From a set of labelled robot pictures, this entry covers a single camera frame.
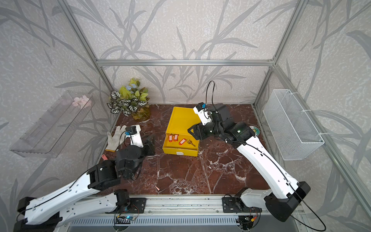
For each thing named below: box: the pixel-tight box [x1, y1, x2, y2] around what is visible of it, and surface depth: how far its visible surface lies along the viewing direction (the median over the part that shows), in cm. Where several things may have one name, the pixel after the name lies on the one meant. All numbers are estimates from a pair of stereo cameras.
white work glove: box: [105, 124, 128, 153], surface depth 100 cm
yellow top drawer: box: [162, 132, 200, 157], surface depth 82 cm
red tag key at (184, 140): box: [178, 138, 196, 147], surface depth 82 cm
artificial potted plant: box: [106, 77, 152, 122], surface depth 93 cm
